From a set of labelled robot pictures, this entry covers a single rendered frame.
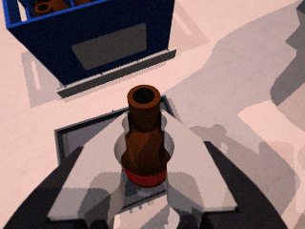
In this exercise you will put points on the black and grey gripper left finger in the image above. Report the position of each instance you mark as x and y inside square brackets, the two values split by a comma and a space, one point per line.
[87, 185]

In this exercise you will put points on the dark blue plastic crate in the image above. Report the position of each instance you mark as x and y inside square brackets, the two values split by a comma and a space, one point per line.
[82, 41]

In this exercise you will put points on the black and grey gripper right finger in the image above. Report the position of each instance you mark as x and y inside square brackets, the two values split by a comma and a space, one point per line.
[202, 181]

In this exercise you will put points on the grey metal rail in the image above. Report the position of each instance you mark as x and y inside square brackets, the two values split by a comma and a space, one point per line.
[100, 78]

